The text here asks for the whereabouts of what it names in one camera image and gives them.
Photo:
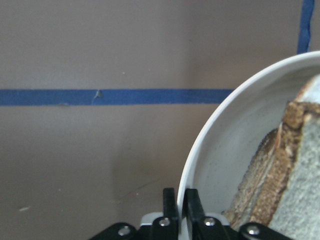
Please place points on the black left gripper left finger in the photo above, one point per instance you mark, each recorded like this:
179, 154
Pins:
170, 209

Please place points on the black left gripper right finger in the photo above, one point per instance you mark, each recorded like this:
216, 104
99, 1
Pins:
192, 207

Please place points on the bread slice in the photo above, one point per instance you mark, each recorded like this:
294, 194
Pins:
257, 180
289, 201

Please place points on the white round plate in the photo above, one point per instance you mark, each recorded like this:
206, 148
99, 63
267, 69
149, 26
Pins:
222, 151

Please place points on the bread slice on plate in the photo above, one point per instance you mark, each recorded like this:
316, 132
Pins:
257, 180

